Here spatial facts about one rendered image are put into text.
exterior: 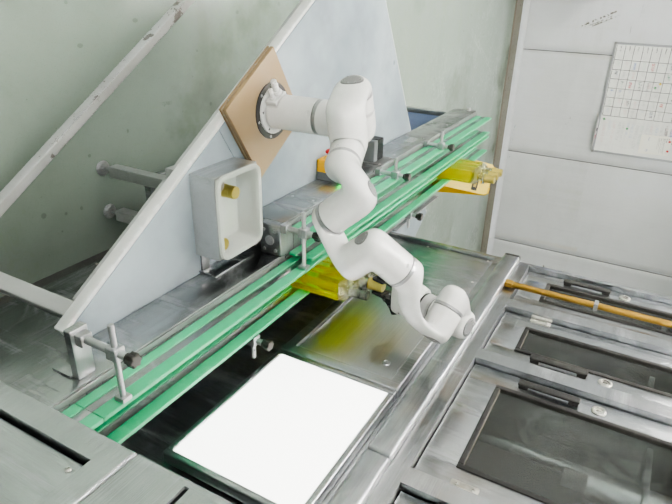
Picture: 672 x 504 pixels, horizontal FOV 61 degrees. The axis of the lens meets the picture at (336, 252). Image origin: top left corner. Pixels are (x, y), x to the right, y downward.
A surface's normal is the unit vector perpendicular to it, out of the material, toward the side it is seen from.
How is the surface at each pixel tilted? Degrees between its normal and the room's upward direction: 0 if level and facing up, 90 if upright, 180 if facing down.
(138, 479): 90
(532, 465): 90
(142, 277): 0
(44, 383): 90
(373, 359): 90
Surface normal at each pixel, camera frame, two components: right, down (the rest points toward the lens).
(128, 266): 0.87, 0.23
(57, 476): 0.01, -0.90
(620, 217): -0.49, 0.37
